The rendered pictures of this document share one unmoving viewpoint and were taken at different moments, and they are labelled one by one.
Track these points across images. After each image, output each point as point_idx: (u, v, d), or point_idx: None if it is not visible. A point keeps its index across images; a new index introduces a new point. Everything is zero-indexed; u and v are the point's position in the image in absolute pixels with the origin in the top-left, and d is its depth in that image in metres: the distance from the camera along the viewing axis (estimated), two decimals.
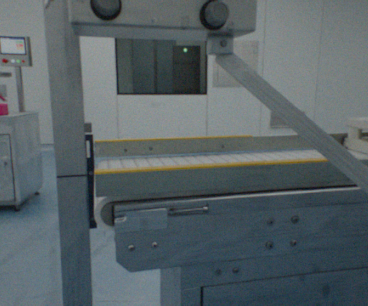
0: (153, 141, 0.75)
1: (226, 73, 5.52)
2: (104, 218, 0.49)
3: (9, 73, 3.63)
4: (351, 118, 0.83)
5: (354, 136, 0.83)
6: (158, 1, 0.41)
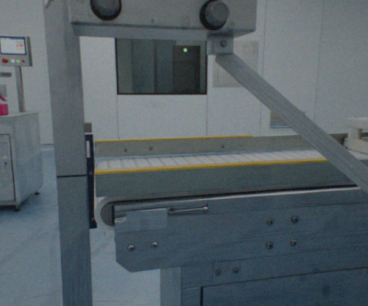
0: (153, 141, 0.75)
1: (226, 73, 5.52)
2: (104, 218, 0.49)
3: (9, 73, 3.63)
4: (351, 118, 0.83)
5: (354, 136, 0.83)
6: (158, 1, 0.41)
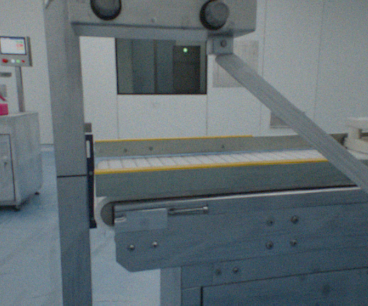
0: (153, 141, 0.75)
1: (226, 73, 5.52)
2: (104, 218, 0.49)
3: (9, 73, 3.63)
4: (351, 118, 0.83)
5: (354, 136, 0.83)
6: (158, 1, 0.41)
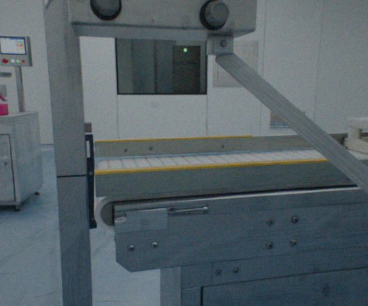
0: (153, 141, 0.75)
1: (226, 73, 5.52)
2: (104, 218, 0.49)
3: (9, 73, 3.63)
4: (351, 118, 0.83)
5: (354, 136, 0.83)
6: (158, 1, 0.41)
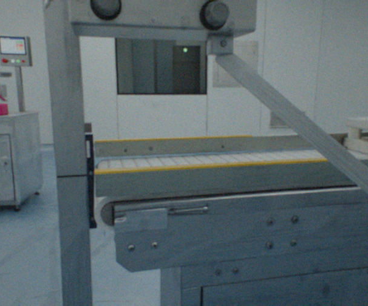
0: (153, 141, 0.75)
1: (226, 73, 5.52)
2: (104, 218, 0.49)
3: (9, 73, 3.63)
4: (351, 118, 0.83)
5: (354, 136, 0.83)
6: (158, 1, 0.41)
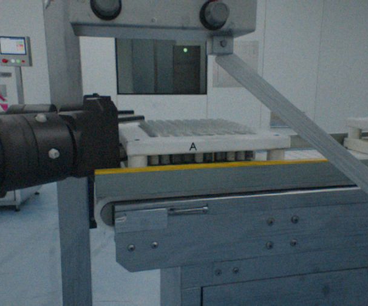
0: None
1: (226, 73, 5.52)
2: (104, 218, 0.49)
3: (9, 73, 3.63)
4: (351, 118, 0.83)
5: (354, 136, 0.83)
6: (158, 1, 0.41)
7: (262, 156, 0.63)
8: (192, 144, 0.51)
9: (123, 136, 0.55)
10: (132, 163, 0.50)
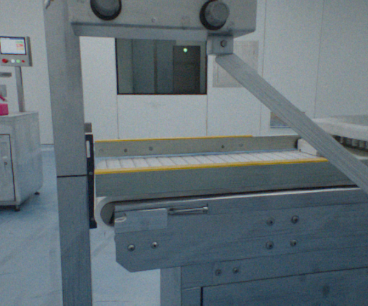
0: (153, 141, 0.75)
1: (226, 73, 5.52)
2: None
3: (9, 73, 3.63)
4: None
5: None
6: (158, 1, 0.41)
7: None
8: None
9: (356, 129, 0.64)
10: None
